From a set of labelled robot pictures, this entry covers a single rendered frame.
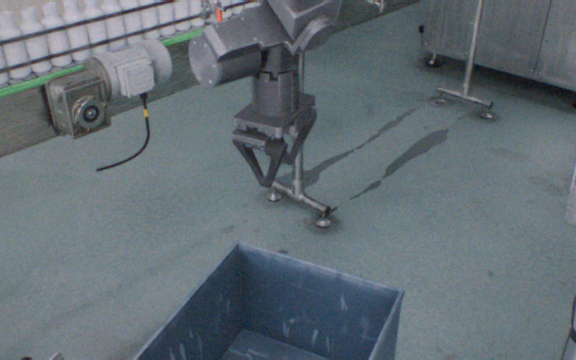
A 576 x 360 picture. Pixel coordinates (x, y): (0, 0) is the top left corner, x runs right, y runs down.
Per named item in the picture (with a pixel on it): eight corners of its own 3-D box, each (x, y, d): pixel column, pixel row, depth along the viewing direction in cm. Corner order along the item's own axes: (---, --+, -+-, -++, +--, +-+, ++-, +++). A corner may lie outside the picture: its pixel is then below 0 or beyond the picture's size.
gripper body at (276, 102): (232, 131, 74) (228, 73, 70) (271, 99, 81) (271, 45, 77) (280, 143, 71) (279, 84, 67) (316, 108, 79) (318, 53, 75)
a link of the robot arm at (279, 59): (310, 15, 69) (278, 3, 73) (260, 27, 65) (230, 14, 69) (309, 73, 72) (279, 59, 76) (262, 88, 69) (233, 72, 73)
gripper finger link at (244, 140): (233, 188, 78) (229, 122, 73) (260, 162, 83) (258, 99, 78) (281, 202, 75) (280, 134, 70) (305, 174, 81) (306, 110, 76)
